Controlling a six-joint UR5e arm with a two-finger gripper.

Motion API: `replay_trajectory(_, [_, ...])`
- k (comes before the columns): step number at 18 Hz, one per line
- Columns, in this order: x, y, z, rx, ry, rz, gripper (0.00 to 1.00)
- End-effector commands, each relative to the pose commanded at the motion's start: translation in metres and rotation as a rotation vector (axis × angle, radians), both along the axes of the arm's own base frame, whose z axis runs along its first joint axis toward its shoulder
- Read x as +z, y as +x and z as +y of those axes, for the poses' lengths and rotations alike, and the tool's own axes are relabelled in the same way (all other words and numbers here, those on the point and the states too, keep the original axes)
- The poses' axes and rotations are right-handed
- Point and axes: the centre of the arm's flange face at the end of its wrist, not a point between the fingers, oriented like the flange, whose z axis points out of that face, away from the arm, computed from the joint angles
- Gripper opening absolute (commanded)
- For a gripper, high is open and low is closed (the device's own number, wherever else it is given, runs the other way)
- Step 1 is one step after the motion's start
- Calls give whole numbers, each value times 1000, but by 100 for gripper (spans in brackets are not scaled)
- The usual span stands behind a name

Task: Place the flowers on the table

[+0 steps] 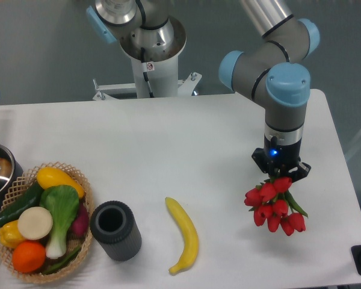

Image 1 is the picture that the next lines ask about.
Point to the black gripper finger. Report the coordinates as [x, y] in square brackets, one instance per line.
[300, 172]
[263, 161]

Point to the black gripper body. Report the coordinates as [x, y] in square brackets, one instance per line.
[285, 157]

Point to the red tulip bouquet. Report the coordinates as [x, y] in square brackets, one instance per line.
[272, 204]

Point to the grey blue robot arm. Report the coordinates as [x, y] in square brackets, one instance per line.
[271, 77]

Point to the yellow banana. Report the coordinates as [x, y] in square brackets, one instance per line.
[189, 233]

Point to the dark grey ribbed vase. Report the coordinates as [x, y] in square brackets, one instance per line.
[113, 226]

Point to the purple sweet potato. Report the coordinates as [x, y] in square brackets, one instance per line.
[80, 224]

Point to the green bok choy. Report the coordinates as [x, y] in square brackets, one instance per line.
[62, 202]

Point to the yellow squash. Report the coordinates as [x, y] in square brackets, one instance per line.
[48, 177]

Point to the green chili pepper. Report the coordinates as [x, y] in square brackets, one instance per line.
[63, 263]

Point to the green cucumber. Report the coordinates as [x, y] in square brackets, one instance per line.
[30, 198]

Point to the white round radish slice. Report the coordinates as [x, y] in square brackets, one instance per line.
[35, 223]

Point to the orange fruit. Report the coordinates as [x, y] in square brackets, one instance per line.
[28, 256]

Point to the yellow bell pepper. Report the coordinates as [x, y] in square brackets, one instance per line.
[10, 235]

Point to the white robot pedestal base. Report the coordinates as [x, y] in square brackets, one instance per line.
[152, 79]

